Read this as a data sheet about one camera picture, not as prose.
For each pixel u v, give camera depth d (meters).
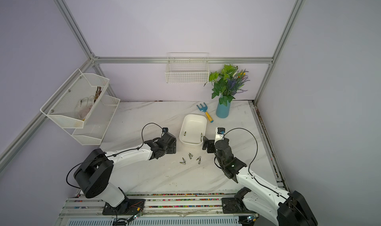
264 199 0.47
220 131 0.69
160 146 0.68
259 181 0.50
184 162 0.88
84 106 0.78
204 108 1.15
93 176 0.44
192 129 1.05
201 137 1.00
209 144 0.72
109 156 0.48
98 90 0.82
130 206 0.72
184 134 1.01
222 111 1.06
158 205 0.75
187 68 0.96
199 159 0.90
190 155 0.92
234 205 0.73
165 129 0.81
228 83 0.86
